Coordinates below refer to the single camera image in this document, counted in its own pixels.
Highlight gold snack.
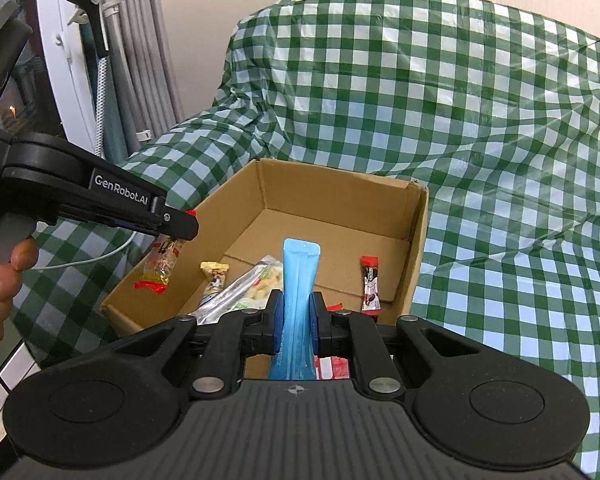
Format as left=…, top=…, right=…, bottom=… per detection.
left=201, top=261, right=231, bottom=308

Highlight red gummy candy packet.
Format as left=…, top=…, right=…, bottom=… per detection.
left=134, top=236, right=187, bottom=295

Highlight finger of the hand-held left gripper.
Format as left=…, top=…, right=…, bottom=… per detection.
left=100, top=199, right=201, bottom=241

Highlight red white candy bar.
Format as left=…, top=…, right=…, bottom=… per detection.
left=359, top=255, right=384, bottom=317

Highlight red white snack packet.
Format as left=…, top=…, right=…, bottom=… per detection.
left=314, top=356, right=352, bottom=382

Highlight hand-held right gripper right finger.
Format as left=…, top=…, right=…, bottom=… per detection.
left=309, top=291, right=488, bottom=402

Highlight beige nut snack bar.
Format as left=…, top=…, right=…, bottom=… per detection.
left=189, top=255, right=286, bottom=326

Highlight blue snack packet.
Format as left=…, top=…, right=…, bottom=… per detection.
left=267, top=237, right=323, bottom=382

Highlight green checked cover cloth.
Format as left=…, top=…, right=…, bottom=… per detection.
left=10, top=0, right=600, bottom=480

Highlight white charging cable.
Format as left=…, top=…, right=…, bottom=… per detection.
left=35, top=230, right=148, bottom=268

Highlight person's left hand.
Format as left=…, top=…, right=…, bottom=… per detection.
left=0, top=238, right=38, bottom=348

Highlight cardboard box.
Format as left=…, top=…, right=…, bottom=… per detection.
left=100, top=157, right=429, bottom=382

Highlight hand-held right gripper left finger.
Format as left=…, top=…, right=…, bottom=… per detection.
left=100, top=290, right=286, bottom=402

